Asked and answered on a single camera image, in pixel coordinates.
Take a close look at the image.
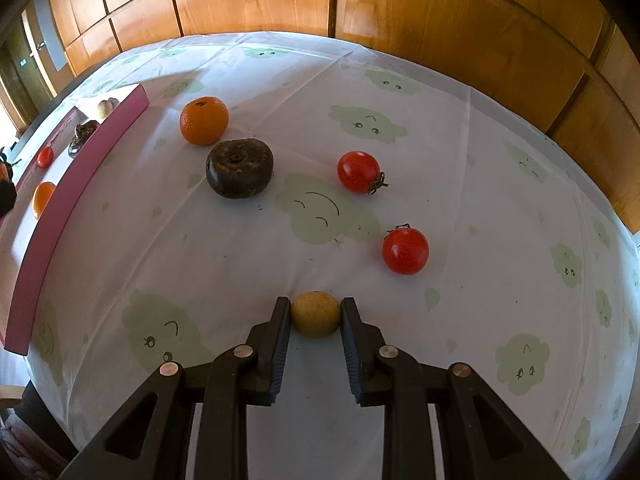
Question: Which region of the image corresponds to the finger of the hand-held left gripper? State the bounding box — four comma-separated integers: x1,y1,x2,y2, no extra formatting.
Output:
0,180,18,218

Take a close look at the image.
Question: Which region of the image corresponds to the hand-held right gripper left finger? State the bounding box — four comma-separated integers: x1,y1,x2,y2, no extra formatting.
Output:
57,296,292,480

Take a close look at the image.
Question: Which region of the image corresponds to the wooden door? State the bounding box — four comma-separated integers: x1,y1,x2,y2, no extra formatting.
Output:
0,0,76,126

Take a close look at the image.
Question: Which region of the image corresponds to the orange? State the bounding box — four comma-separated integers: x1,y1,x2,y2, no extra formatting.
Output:
180,96,230,147

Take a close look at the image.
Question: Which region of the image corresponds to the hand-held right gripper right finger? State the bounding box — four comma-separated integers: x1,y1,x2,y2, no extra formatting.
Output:
339,297,571,480

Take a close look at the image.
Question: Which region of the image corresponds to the pink shallow cardboard box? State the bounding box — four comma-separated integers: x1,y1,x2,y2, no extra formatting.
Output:
0,83,151,357

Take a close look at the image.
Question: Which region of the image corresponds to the dark brown fruit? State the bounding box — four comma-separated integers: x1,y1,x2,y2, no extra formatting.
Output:
205,137,275,199

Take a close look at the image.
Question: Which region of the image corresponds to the dark shiny wrinkled fruit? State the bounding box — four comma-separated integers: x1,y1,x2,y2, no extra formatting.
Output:
67,120,101,157

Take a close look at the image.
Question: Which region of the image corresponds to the wooden wardrobe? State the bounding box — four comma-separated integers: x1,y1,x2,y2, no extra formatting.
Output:
45,0,640,231

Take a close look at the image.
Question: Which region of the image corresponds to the white cloud-print tablecloth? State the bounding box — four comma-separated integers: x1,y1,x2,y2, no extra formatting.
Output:
0,31,640,480

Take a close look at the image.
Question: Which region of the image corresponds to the oblong orange-yellow tomato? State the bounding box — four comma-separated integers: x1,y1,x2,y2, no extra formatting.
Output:
32,181,57,220

